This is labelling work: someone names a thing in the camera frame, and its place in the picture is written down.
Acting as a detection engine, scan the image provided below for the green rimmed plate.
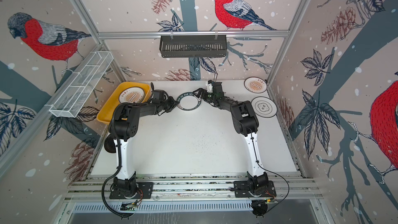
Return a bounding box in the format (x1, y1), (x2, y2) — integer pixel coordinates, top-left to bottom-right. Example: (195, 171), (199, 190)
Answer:
(177, 92), (202, 112)

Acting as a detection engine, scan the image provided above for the orange sunburst plate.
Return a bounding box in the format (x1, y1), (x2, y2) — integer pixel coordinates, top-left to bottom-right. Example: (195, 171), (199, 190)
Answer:
(118, 87), (145, 103)

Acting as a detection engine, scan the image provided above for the orange sunburst plate corner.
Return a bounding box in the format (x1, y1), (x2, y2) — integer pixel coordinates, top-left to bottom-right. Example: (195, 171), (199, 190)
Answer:
(244, 77), (267, 94)

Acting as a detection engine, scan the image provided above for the white black pattern plate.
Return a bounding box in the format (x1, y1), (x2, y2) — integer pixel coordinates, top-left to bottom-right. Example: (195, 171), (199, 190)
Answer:
(251, 96), (277, 118)

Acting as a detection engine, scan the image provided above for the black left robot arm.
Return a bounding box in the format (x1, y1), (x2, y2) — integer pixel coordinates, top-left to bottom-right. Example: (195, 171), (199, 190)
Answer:
(104, 90), (179, 200)

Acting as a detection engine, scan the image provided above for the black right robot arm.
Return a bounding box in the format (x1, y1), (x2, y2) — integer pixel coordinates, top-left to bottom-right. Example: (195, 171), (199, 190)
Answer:
(176, 80), (275, 198)

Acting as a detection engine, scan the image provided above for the yellow plastic bin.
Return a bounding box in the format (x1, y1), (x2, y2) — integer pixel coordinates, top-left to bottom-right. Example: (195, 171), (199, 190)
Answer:
(96, 82), (151, 124)

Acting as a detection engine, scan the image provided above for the black hanging basket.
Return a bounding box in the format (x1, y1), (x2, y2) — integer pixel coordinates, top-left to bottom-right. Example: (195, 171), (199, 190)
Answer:
(159, 35), (227, 58)

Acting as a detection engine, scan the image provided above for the black round plate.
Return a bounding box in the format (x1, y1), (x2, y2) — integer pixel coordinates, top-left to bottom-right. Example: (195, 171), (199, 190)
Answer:
(104, 134), (116, 153)

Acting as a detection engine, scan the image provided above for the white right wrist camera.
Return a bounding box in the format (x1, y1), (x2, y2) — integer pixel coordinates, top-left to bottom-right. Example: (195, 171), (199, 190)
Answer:
(206, 80), (223, 94)

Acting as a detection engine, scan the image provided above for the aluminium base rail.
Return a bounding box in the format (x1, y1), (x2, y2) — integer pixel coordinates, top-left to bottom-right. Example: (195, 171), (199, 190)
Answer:
(66, 174), (321, 215)

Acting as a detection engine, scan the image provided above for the horizontal aluminium frame bar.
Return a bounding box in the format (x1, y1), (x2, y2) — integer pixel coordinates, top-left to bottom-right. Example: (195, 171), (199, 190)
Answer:
(97, 30), (290, 40)

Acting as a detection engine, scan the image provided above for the white wire basket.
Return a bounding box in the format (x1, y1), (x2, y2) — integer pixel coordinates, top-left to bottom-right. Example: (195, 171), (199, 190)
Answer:
(49, 51), (114, 118)

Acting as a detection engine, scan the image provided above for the aluminium frame post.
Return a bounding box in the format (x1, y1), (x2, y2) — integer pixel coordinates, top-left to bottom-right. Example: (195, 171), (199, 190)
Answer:
(267, 0), (311, 86)
(55, 0), (128, 83)

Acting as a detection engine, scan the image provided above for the right aluminium frame post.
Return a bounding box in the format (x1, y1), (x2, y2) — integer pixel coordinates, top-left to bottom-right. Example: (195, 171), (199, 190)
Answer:
(267, 0), (311, 86)

